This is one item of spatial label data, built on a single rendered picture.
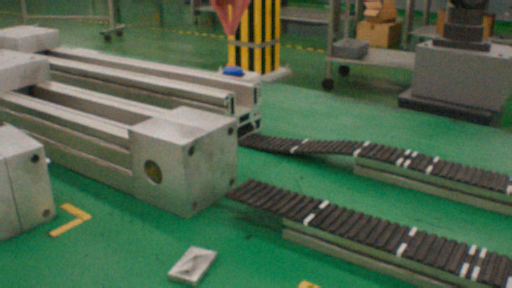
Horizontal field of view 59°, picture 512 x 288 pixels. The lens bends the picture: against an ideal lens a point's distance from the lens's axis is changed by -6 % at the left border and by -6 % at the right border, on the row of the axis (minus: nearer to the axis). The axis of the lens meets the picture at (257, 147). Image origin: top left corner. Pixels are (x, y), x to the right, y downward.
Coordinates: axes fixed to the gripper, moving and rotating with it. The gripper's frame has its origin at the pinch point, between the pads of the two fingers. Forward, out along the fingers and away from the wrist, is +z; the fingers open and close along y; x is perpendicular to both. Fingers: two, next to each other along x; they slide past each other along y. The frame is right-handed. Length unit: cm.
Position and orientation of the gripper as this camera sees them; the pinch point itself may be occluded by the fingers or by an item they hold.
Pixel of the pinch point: (230, 30)
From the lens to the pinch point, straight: 91.6
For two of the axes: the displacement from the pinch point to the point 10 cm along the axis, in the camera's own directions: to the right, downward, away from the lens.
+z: -0.1, 9.2, 4.0
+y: -5.8, 3.2, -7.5
